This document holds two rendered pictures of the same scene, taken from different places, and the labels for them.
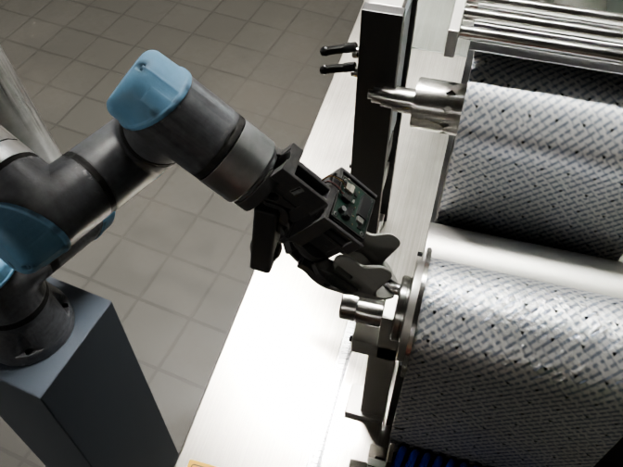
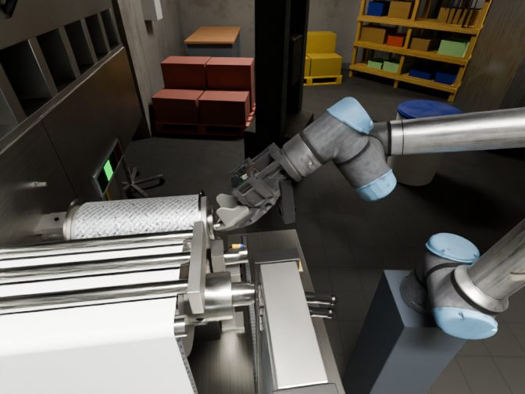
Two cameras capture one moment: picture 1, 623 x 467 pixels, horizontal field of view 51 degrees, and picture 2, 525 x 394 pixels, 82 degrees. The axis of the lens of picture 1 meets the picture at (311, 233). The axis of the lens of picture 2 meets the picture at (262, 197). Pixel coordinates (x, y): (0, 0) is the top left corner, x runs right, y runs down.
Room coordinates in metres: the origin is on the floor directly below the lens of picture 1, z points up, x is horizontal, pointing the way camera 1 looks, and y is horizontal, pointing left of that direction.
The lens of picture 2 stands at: (0.89, -0.19, 1.70)
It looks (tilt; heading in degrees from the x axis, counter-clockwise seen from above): 37 degrees down; 158
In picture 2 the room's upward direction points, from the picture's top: straight up
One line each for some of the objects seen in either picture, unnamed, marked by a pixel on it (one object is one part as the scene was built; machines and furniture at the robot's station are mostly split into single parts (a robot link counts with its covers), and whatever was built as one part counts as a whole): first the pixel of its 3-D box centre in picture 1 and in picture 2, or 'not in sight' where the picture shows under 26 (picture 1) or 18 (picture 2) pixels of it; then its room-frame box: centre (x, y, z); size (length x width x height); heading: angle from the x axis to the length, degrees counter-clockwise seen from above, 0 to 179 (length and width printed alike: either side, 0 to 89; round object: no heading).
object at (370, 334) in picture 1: (372, 359); (230, 289); (0.43, -0.08, 1.05); 0.06 x 0.05 x 0.31; 74
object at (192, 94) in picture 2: not in sight; (206, 94); (-3.03, 0.65, 0.37); 1.27 x 0.91 x 0.75; 66
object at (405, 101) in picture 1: (391, 97); (253, 292); (0.65, -0.10, 1.33); 0.06 x 0.03 x 0.03; 74
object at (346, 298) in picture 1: (349, 304); (243, 253); (0.44, -0.05, 1.18); 0.04 x 0.02 x 0.04; 164
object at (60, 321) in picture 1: (19, 310); (431, 286); (0.58, 0.48, 0.95); 0.15 x 0.15 x 0.10
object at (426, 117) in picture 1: (438, 106); (209, 296); (0.64, -0.16, 1.33); 0.06 x 0.06 x 0.06; 74
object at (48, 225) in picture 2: not in sight; (55, 222); (0.31, -0.40, 1.28); 0.06 x 0.05 x 0.02; 74
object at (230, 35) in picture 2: not in sight; (217, 59); (-4.73, 1.28, 0.41); 1.46 x 0.75 x 0.81; 156
